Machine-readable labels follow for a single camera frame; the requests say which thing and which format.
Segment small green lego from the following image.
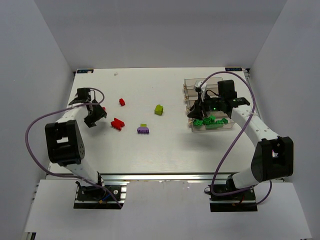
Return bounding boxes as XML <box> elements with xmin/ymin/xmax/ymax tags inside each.
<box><xmin>221</xmin><ymin>118</ymin><xmax>229</xmax><ymax>124</ymax></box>

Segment green square lego brick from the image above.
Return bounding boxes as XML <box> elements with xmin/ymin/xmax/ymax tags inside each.
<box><xmin>203</xmin><ymin>117</ymin><xmax>215</xmax><ymax>126</ymax></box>

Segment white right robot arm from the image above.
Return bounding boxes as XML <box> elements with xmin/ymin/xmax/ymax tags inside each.
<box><xmin>187</xmin><ymin>80</ymin><xmax>294</xmax><ymax>192</ymax></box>

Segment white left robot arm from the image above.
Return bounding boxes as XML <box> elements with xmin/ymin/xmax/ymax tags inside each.
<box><xmin>44</xmin><ymin>87</ymin><xmax>107</xmax><ymax>186</ymax></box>

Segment clear bin front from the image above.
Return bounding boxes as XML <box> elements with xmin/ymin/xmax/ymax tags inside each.
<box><xmin>188</xmin><ymin>111</ymin><xmax>235</xmax><ymax>132</ymax></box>

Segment red jagged lego pieces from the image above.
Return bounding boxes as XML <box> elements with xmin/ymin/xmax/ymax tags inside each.
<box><xmin>110</xmin><ymin>118</ymin><xmax>125</xmax><ymax>131</ymax></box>

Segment small red lego brick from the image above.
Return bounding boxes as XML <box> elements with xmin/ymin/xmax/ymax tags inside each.
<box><xmin>119</xmin><ymin>98</ymin><xmax>126</xmax><ymax>107</ymax></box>

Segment purple lego with lime top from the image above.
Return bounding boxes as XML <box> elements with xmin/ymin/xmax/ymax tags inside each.
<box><xmin>137</xmin><ymin>123</ymin><xmax>150</xmax><ymax>134</ymax></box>

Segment lime green lego brick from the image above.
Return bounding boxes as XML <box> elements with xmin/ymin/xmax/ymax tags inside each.
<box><xmin>154</xmin><ymin>104</ymin><xmax>164</xmax><ymax>116</ymax></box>

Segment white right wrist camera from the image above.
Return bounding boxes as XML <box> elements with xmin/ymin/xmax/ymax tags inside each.
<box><xmin>193</xmin><ymin>80</ymin><xmax>207</xmax><ymax>98</ymax></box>

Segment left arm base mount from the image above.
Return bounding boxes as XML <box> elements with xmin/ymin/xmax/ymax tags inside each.
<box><xmin>73</xmin><ymin>180</ymin><xmax>128</xmax><ymax>210</ymax></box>

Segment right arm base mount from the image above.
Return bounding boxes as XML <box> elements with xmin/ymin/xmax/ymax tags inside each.
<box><xmin>204</xmin><ymin>185</ymin><xmax>258</xmax><ymax>213</ymax></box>

